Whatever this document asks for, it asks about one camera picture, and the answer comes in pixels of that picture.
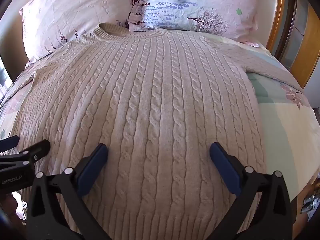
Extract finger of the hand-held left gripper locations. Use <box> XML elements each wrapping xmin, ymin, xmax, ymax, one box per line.
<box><xmin>0</xmin><ymin>135</ymin><xmax>20</xmax><ymax>153</ymax></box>
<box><xmin>15</xmin><ymin>139</ymin><xmax>51</xmax><ymax>167</ymax></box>

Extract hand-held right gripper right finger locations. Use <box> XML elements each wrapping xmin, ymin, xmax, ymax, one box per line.
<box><xmin>209</xmin><ymin>142</ymin><xmax>293</xmax><ymax>240</ymax></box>

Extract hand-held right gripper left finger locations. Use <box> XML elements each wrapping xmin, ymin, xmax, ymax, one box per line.
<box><xmin>25</xmin><ymin>143</ymin><xmax>112</xmax><ymax>240</ymax></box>

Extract beige cable-knit sweater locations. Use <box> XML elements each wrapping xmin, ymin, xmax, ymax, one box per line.
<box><xmin>9</xmin><ymin>22</ymin><xmax>304</xmax><ymax>240</ymax></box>

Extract pastel floral quilt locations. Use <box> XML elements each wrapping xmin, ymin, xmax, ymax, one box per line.
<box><xmin>0</xmin><ymin>36</ymin><xmax>318</xmax><ymax>205</ymax></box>

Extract pink floral pillow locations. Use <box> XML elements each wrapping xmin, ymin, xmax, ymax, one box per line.
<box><xmin>19</xmin><ymin>0</ymin><xmax>134</xmax><ymax>64</ymax></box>

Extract wooden cabinet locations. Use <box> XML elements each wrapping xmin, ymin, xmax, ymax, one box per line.
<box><xmin>274</xmin><ymin>0</ymin><xmax>320</xmax><ymax>89</ymax></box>

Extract wooden headboard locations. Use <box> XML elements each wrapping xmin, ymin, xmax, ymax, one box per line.
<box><xmin>265</xmin><ymin>0</ymin><xmax>286</xmax><ymax>53</ymax></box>

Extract pink pillow with lavender print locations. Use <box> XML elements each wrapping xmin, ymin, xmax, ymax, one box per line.
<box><xmin>128</xmin><ymin>0</ymin><xmax>269</xmax><ymax>43</ymax></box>

